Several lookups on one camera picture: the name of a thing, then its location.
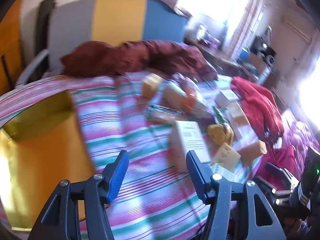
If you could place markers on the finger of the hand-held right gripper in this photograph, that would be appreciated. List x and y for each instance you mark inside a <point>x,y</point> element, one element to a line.
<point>278,173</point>
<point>270,190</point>

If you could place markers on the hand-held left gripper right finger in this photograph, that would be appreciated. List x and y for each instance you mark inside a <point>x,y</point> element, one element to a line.
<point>197,177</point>

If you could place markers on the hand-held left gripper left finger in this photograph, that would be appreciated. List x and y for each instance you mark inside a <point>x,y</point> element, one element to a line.
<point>117,177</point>

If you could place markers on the cream cardboard box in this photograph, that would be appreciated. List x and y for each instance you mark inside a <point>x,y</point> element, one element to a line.
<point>190,135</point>

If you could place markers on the yellow knit sock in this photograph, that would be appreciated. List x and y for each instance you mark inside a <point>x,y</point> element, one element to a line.
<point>220,133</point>

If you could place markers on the golden tray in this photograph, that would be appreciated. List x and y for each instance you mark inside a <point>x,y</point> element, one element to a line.
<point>37,167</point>

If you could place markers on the magenta cloth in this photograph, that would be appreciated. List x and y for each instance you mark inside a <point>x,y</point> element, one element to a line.
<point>287,155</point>

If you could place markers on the white paper packet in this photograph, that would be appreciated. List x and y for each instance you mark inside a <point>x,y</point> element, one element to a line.
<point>222,172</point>

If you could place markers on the tan sponge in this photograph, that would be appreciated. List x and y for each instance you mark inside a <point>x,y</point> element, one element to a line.
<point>253,151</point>
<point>175,93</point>

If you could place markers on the beige paper packet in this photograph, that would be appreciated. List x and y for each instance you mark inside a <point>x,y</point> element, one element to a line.
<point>226,156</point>

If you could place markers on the biscuit packet green label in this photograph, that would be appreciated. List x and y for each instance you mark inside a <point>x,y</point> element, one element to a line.
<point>165,115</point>

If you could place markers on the beige box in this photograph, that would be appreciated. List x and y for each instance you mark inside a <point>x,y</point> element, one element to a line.
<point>237,115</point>

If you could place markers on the red cloth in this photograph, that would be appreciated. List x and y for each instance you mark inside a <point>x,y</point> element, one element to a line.
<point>257,102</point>

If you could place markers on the orange item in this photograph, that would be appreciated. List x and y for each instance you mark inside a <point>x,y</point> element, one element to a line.
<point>190,100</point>

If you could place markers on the white box grey label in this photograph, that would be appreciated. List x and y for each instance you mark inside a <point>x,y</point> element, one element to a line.
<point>226,97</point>

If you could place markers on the small tan box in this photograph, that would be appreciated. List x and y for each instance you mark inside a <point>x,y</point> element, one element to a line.
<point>151,85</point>

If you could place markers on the maroon blanket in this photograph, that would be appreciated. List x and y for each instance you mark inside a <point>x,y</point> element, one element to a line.
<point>125,57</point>

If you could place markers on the black stereo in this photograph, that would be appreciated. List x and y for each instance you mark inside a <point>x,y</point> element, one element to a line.
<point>262,48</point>

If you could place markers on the wooden desk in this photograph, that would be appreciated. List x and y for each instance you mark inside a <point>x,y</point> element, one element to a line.
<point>215,52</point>

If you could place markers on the white air conditioner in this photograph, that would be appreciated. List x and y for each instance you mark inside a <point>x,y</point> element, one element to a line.
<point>297,28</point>

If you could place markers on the grey yellow blue chair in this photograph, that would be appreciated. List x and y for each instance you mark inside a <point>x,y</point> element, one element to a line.
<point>75,25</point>

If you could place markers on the black rolled mat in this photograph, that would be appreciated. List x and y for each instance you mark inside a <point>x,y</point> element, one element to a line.
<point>45,30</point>

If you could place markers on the wooden wardrobe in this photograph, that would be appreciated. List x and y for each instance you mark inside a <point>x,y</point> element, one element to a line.
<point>10,42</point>

